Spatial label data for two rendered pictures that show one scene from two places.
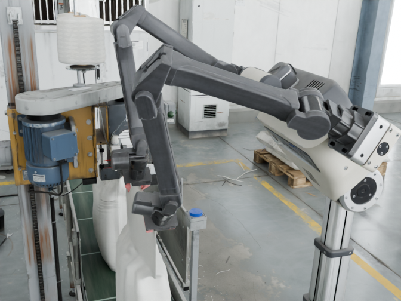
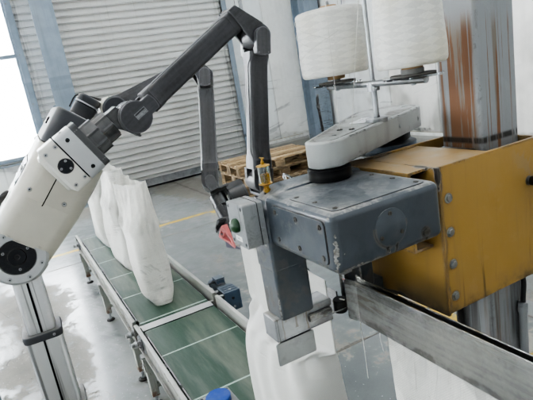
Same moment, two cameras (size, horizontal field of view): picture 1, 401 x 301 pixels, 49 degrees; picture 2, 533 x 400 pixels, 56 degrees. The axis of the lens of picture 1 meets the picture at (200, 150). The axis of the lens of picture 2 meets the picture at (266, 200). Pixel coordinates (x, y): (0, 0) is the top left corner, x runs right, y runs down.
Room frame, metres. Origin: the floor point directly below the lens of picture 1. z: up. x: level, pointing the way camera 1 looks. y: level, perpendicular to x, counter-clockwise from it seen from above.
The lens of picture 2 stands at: (2.83, 0.11, 1.57)
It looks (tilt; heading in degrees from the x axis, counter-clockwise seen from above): 14 degrees down; 175
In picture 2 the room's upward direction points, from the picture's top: 10 degrees counter-clockwise
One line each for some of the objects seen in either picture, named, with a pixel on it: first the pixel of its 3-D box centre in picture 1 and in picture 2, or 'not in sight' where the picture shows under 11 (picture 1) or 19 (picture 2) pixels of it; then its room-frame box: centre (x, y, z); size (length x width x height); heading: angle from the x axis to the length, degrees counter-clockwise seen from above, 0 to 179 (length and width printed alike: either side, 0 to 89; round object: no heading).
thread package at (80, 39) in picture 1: (81, 40); (331, 43); (1.59, 0.44, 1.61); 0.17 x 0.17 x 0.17
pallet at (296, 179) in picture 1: (318, 161); not in sight; (4.60, -1.33, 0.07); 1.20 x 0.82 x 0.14; 113
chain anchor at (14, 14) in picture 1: (14, 15); not in sight; (1.66, 0.70, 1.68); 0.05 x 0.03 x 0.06; 111
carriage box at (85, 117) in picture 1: (52, 137); (454, 212); (1.76, 0.63, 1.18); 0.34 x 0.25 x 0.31; 111
